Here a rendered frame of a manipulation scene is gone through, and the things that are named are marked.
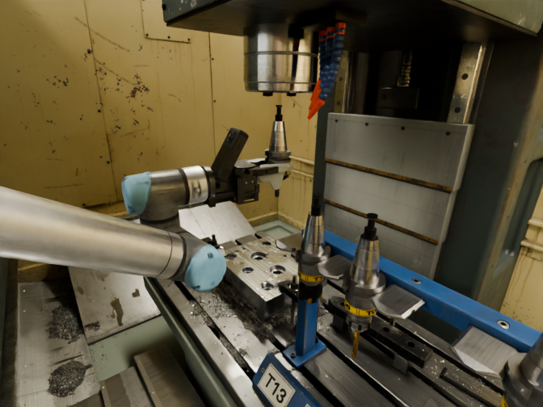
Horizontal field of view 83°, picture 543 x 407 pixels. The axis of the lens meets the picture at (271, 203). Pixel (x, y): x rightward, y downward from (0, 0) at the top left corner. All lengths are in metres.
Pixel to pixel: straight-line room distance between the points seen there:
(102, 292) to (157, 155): 0.69
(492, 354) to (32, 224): 0.53
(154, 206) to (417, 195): 0.75
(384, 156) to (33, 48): 1.34
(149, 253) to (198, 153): 1.31
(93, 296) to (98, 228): 1.02
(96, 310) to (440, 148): 1.32
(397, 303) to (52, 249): 0.44
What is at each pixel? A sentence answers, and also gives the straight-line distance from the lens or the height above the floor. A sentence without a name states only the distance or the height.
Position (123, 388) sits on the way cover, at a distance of 1.06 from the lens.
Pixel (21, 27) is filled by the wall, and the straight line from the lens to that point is 1.58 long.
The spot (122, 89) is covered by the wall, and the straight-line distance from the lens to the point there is 1.61.
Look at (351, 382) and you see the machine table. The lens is 0.79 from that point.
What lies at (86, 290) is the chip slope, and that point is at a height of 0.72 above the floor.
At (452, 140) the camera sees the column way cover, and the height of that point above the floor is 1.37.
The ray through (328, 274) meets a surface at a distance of 0.51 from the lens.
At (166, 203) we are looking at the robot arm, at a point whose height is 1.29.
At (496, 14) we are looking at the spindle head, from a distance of 0.71.
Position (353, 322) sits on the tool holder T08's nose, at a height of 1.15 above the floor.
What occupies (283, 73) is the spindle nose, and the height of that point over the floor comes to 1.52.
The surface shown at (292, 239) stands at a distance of 0.61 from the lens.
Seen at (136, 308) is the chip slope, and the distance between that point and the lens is 1.41.
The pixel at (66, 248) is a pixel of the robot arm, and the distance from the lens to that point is 0.44.
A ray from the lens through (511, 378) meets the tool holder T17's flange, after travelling 0.43.
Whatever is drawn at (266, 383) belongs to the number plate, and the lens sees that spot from 0.72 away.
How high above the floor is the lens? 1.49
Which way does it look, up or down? 20 degrees down
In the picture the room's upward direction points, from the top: 1 degrees clockwise
